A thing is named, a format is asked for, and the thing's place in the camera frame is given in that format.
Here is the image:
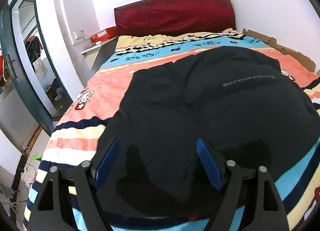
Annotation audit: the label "green plastic stool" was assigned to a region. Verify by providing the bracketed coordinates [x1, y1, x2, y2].
[30, 155, 43, 161]

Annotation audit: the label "grey metal door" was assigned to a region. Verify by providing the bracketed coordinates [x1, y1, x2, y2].
[0, 84, 39, 152]

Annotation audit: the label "folding side table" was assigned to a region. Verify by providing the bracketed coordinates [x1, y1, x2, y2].
[1, 184, 28, 219]

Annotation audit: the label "white cable on floor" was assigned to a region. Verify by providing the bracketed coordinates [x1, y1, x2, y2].
[19, 145, 38, 192]

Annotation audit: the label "teal framed open door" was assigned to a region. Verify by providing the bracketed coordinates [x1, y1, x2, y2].
[1, 0, 61, 136]

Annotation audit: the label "dark red padded headboard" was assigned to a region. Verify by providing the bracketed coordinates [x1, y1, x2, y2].
[114, 0, 236, 37]

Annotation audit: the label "large black padded jacket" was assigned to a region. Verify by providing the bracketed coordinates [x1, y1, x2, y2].
[97, 46, 319, 227]

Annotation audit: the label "Hello Kitty striped blanket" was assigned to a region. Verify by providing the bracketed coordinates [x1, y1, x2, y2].
[23, 29, 319, 226]

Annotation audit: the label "hanging dark clothes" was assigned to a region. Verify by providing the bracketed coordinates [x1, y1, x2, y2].
[24, 36, 47, 77]

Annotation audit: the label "brown cardboard beside bed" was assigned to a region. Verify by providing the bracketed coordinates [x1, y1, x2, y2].
[242, 28, 316, 72]

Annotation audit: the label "white bedside shelf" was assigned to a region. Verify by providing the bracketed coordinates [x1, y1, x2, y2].
[81, 36, 119, 73]

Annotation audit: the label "white wall switch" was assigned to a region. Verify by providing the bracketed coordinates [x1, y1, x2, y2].
[73, 30, 85, 40]

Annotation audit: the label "red box on shelf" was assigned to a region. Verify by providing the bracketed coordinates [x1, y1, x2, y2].
[91, 26, 118, 43]

